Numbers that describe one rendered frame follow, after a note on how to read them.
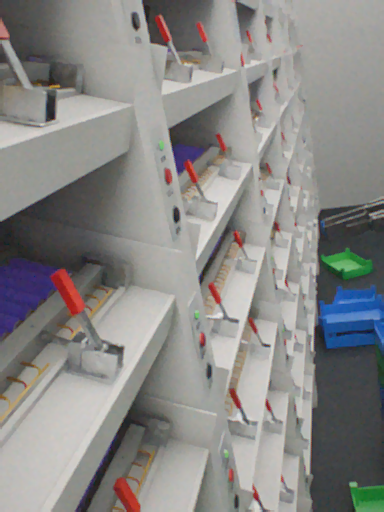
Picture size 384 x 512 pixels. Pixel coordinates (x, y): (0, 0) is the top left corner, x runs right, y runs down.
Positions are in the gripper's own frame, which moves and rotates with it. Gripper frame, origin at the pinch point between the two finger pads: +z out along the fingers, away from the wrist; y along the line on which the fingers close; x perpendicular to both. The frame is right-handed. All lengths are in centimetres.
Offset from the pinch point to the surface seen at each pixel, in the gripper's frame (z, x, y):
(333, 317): 30, -96, 162
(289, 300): 31, -46, 83
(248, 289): 21.4, -8.1, 5.3
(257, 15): 11, 44, 100
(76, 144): 13, 29, -53
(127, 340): 18, 12, -51
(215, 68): 13.4, 32.0, 13.4
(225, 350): 21.9, -7.6, -18.1
